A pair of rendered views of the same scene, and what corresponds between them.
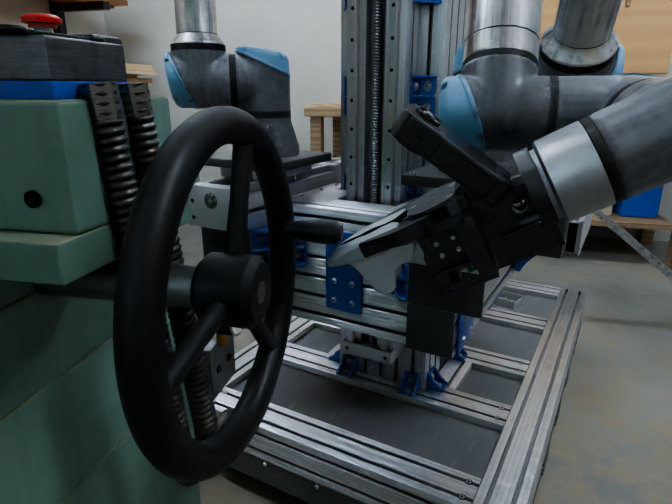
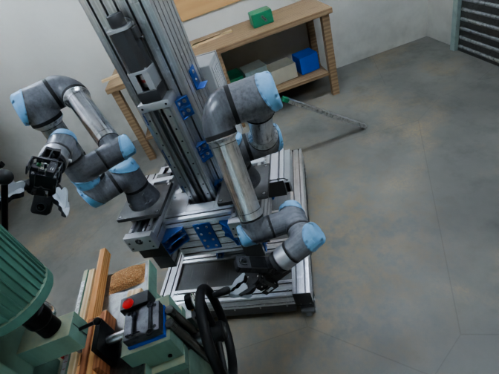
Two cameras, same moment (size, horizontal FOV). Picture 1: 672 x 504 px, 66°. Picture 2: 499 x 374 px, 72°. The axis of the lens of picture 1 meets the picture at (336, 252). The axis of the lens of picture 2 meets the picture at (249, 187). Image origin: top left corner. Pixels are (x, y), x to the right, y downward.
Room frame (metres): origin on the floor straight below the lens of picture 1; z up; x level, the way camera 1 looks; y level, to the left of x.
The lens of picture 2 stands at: (-0.23, -0.03, 1.70)
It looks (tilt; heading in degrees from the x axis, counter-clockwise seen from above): 37 degrees down; 348
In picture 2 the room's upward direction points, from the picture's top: 21 degrees counter-clockwise
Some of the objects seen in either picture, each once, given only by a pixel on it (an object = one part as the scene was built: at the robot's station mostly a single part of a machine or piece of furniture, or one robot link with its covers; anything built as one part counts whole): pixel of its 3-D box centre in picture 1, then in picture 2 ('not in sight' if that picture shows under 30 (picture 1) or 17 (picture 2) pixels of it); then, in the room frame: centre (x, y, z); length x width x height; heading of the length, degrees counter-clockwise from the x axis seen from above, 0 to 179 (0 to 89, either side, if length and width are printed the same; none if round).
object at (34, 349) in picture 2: not in sight; (56, 339); (0.47, 0.44, 1.03); 0.14 x 0.07 x 0.09; 78
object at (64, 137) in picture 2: not in sight; (61, 147); (0.85, 0.23, 1.34); 0.11 x 0.08 x 0.09; 168
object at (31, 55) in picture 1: (48, 60); (142, 316); (0.43, 0.22, 0.99); 0.13 x 0.11 x 0.06; 168
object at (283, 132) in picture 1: (266, 132); (139, 192); (1.21, 0.16, 0.87); 0.15 x 0.15 x 0.10
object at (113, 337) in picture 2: not in sight; (115, 338); (0.44, 0.32, 0.95); 0.09 x 0.07 x 0.09; 168
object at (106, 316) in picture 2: not in sight; (105, 342); (0.47, 0.36, 0.93); 0.17 x 0.02 x 0.05; 168
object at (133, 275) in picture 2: not in sight; (125, 276); (0.69, 0.28, 0.91); 0.12 x 0.09 x 0.03; 78
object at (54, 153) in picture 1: (56, 155); (154, 332); (0.42, 0.23, 0.91); 0.15 x 0.14 x 0.09; 168
